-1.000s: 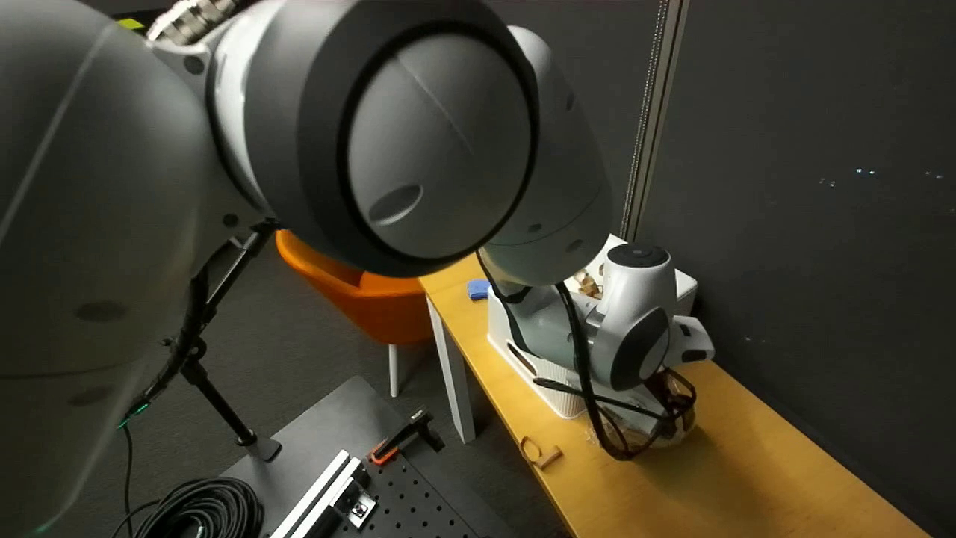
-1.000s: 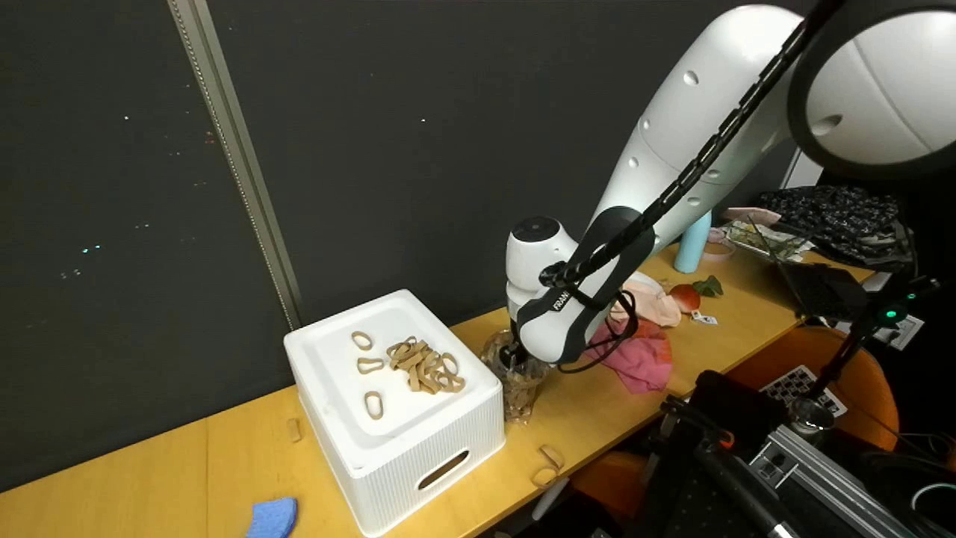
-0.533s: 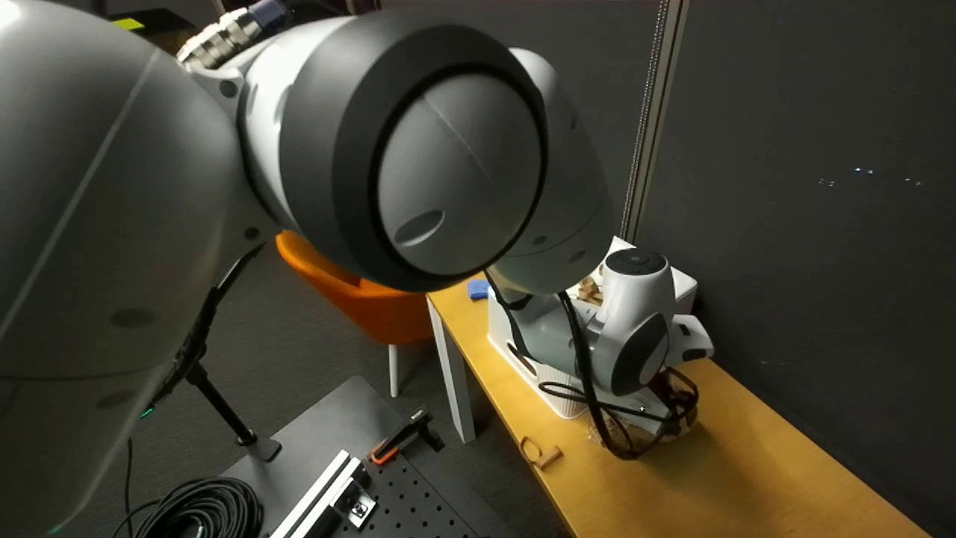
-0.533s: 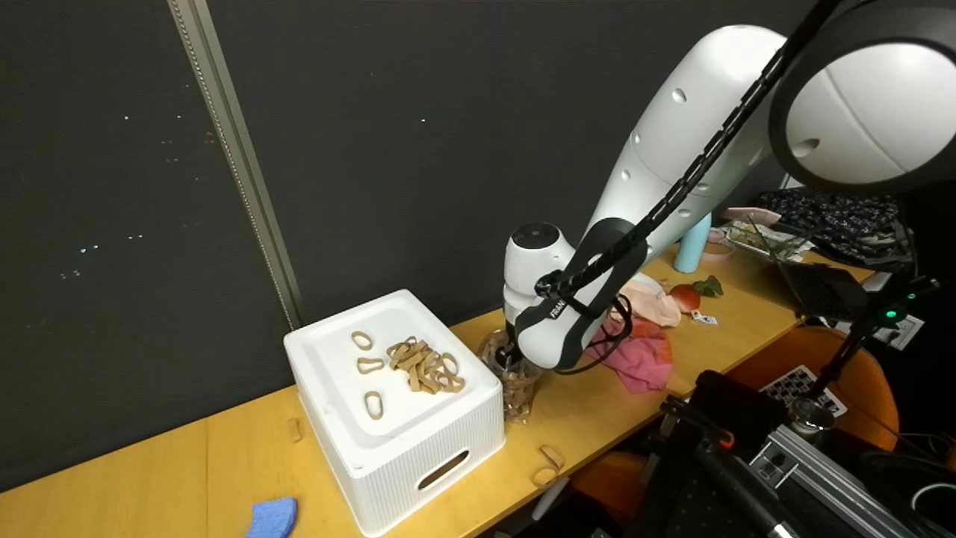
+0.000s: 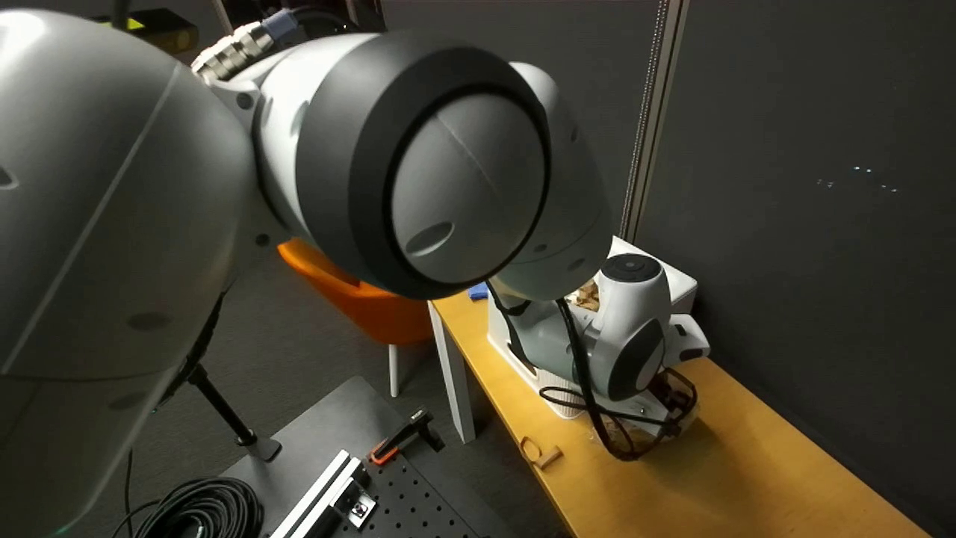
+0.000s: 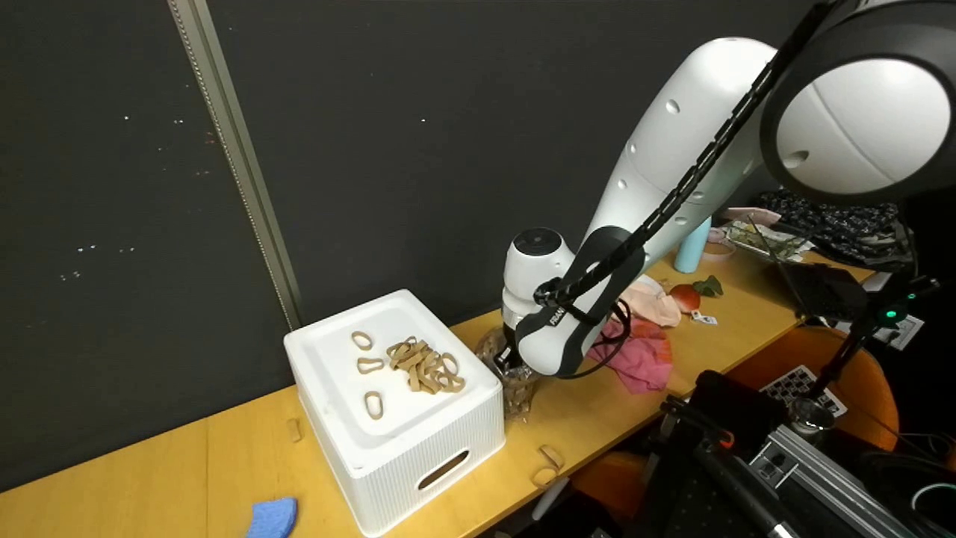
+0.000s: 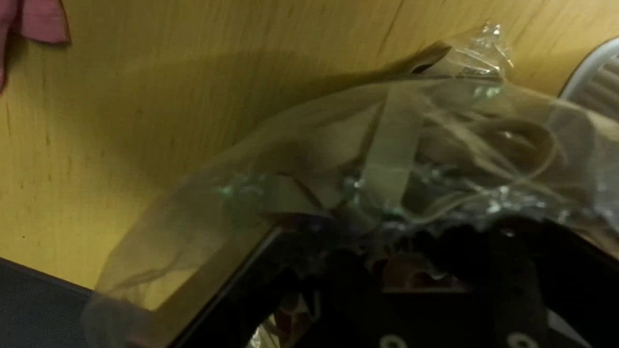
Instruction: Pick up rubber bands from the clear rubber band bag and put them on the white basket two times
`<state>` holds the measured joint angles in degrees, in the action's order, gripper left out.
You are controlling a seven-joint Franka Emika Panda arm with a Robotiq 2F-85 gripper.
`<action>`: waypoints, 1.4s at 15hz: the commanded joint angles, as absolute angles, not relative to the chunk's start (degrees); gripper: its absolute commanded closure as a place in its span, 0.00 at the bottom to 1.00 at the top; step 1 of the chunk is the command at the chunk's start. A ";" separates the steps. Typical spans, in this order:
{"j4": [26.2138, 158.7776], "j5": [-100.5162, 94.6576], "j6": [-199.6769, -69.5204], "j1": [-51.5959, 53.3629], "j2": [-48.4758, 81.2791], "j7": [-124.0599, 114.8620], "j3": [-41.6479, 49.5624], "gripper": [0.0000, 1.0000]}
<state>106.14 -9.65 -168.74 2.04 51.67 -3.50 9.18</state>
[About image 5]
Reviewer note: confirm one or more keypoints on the tan rubber band bunch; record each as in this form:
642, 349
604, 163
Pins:
586, 295

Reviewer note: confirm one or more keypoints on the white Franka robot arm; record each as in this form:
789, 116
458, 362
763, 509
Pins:
120, 199

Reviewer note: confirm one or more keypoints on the single tan rubber band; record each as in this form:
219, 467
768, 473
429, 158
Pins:
544, 462

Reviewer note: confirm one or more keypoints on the white table leg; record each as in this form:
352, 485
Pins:
450, 370

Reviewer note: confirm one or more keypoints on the orange shell chair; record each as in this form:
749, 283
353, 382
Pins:
379, 310

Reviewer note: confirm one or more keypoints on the white foam box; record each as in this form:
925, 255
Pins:
682, 288

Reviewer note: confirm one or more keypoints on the black perforated breadboard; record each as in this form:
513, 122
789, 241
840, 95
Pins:
419, 509

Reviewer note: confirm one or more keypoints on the black mounting bracket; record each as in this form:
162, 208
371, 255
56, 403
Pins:
356, 507

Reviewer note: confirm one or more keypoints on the aluminium profile rail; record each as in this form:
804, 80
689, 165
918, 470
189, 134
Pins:
314, 494

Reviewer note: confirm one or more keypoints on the black articulated camera stand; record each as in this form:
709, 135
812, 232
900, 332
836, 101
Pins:
226, 407

